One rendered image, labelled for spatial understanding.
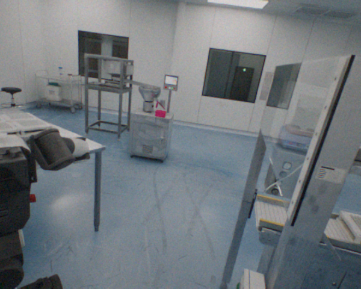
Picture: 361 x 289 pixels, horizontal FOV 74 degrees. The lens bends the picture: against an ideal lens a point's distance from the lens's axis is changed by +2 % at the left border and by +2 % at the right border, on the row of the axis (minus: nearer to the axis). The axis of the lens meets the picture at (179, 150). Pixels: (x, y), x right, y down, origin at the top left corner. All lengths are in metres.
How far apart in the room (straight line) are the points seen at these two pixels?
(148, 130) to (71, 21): 4.30
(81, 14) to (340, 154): 6.99
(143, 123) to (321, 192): 3.41
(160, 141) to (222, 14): 3.75
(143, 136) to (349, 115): 3.50
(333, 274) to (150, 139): 2.94
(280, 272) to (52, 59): 7.37
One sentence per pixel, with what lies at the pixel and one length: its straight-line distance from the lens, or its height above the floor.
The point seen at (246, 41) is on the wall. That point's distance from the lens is 6.49.
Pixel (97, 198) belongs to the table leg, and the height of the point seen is 0.36.
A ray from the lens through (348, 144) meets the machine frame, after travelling 0.54.
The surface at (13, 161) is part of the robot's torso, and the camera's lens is 0.88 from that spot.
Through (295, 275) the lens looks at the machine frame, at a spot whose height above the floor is 1.18.
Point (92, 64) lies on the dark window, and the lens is 7.08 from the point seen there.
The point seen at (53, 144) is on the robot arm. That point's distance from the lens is 1.05.
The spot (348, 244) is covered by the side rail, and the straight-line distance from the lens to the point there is 1.54.
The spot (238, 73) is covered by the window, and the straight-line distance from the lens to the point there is 6.46.
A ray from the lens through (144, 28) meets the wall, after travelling 6.65.
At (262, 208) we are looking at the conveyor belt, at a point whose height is 0.83.
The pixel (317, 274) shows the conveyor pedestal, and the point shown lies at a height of 0.59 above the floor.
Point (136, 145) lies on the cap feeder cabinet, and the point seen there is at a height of 0.24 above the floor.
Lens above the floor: 1.60
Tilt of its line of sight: 20 degrees down
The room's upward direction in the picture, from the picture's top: 8 degrees clockwise
